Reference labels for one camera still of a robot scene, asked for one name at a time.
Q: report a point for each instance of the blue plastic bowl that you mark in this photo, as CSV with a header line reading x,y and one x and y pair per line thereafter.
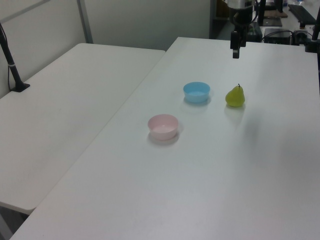
x,y
196,92

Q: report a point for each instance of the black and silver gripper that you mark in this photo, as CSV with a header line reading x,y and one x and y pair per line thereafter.
x,y
240,13

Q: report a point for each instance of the pink plastic bowl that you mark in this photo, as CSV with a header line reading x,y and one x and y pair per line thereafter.
x,y
162,126

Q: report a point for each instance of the black clamp stand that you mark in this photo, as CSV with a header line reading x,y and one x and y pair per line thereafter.
x,y
312,37

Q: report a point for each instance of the black vertical post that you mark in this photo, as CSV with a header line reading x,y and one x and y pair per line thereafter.
x,y
261,11

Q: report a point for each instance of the white side table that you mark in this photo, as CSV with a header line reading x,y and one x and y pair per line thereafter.
x,y
62,120

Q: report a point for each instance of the brown wooden board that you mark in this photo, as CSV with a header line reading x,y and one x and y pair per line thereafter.
x,y
275,13

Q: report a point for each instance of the grey partition frame post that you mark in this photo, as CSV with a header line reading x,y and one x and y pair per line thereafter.
x,y
84,21

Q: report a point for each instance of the black camera pole with base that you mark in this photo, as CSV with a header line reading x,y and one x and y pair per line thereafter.
x,y
11,63

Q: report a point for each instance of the green pear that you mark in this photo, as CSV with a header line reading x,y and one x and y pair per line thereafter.
x,y
235,97

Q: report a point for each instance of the black electronics box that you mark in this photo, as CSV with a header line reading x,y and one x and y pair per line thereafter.
x,y
277,35

